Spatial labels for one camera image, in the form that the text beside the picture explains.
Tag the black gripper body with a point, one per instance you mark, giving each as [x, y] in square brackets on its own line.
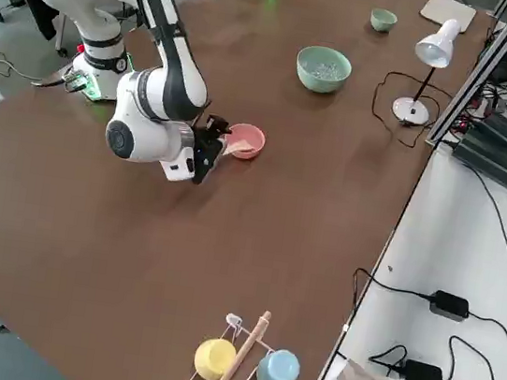
[205, 147]

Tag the beige spoon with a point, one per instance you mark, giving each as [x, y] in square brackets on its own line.
[242, 146]

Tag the small green bowl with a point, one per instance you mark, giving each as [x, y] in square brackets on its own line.
[383, 25]

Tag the pink bowl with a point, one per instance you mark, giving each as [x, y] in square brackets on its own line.
[257, 145]

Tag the large green bowl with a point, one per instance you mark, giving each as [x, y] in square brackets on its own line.
[320, 83]

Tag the clear beads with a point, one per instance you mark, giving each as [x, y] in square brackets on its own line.
[324, 70]

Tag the yellow cup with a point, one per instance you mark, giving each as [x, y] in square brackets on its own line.
[213, 359]

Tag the blue cup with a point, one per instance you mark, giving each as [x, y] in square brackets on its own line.
[277, 373]

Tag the white desk lamp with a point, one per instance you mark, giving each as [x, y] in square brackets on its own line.
[436, 45]

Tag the white square board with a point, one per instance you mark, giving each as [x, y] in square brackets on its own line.
[448, 12]

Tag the black power adapter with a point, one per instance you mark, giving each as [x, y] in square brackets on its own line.
[421, 375]
[450, 305]

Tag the aluminium frame post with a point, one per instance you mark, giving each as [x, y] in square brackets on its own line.
[486, 67]

